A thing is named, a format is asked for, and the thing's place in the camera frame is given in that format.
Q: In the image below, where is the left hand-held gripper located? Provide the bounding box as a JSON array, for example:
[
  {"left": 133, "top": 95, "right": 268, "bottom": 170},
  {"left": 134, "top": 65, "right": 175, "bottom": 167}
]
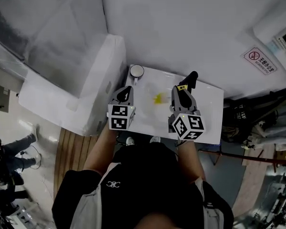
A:
[{"left": 106, "top": 85, "right": 136, "bottom": 131}]

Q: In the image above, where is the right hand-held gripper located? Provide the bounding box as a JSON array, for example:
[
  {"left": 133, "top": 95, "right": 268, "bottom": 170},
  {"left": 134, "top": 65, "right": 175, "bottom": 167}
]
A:
[{"left": 168, "top": 85, "right": 205, "bottom": 141}]

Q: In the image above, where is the yellow stick with white tip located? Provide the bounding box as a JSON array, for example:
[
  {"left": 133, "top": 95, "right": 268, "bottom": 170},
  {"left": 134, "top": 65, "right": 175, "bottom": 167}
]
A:
[{"left": 152, "top": 84, "right": 188, "bottom": 105}]

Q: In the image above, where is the white cup with blue print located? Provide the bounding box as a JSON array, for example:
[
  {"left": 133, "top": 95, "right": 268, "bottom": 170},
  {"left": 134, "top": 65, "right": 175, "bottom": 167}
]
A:
[{"left": 129, "top": 64, "right": 144, "bottom": 86}]

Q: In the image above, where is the person's right forearm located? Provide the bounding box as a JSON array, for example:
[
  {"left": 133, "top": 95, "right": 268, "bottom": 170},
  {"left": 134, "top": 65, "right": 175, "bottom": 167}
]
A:
[{"left": 175, "top": 139, "right": 206, "bottom": 184}]

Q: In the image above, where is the person's left forearm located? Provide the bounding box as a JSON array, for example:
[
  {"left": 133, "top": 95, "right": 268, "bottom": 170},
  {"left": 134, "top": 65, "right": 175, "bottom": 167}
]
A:
[{"left": 82, "top": 127, "right": 118, "bottom": 177}]

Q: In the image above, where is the black faucet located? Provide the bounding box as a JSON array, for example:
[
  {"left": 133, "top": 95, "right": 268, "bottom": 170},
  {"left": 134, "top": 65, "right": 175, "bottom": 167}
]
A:
[{"left": 178, "top": 71, "right": 199, "bottom": 89}]

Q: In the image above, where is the white washbasin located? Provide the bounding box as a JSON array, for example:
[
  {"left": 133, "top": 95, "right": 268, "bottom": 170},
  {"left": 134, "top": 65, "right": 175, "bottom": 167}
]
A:
[{"left": 124, "top": 64, "right": 225, "bottom": 145}]

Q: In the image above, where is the white foam box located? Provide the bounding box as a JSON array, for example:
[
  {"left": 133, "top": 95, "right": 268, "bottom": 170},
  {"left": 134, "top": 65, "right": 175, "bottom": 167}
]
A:
[
  {"left": 18, "top": 33, "right": 127, "bottom": 137},
  {"left": 0, "top": 0, "right": 108, "bottom": 98}
]

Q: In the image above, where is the khaki woven hat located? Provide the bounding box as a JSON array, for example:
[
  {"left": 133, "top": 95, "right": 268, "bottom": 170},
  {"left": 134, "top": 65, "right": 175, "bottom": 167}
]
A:
[{"left": 222, "top": 125, "right": 237, "bottom": 138}]

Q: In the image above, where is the wooden slat floor panel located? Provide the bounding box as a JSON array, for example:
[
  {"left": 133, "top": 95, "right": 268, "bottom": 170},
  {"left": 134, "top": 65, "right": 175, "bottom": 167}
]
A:
[{"left": 53, "top": 127, "right": 99, "bottom": 200}]

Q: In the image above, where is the white plush toy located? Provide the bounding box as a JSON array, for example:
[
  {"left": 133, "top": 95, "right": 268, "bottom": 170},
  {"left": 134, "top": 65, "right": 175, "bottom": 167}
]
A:
[{"left": 240, "top": 139, "right": 256, "bottom": 150}]

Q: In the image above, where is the person's black shirt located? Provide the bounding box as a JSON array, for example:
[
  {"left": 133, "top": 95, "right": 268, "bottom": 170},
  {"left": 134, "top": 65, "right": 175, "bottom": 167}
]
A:
[{"left": 51, "top": 141, "right": 235, "bottom": 229}]

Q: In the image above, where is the white no-smoking sign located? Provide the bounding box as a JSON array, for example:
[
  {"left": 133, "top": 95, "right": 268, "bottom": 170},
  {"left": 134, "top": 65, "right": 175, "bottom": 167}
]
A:
[{"left": 240, "top": 45, "right": 278, "bottom": 76}]

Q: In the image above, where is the person's head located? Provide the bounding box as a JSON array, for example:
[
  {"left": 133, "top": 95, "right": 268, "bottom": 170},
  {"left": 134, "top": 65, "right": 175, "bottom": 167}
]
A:
[{"left": 137, "top": 211, "right": 192, "bottom": 229}]

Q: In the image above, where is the black tote bag olive strap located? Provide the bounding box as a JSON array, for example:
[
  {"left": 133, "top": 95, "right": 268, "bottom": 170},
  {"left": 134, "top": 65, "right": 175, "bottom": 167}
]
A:
[{"left": 223, "top": 98, "right": 254, "bottom": 143}]

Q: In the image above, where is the white wall panel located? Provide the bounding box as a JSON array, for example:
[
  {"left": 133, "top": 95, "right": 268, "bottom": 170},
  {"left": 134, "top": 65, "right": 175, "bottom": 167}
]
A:
[{"left": 252, "top": 21, "right": 286, "bottom": 72}]

